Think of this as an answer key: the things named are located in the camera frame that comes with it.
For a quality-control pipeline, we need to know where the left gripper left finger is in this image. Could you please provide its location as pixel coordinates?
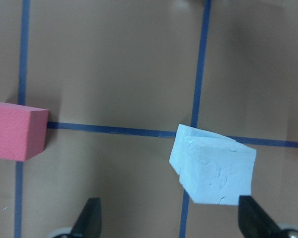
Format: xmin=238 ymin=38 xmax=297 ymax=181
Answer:
xmin=48 ymin=197 xmax=103 ymax=238

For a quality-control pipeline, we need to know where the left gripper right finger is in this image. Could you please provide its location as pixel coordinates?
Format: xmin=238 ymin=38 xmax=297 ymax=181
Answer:
xmin=238 ymin=195 xmax=298 ymax=238

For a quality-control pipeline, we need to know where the light blue block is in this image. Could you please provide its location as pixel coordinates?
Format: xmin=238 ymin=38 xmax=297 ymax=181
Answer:
xmin=179 ymin=137 xmax=257 ymax=206
xmin=168 ymin=123 xmax=236 ymax=176

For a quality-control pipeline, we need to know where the red block left far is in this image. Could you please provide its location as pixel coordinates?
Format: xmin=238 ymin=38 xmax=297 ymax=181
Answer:
xmin=0 ymin=102 xmax=49 ymax=162

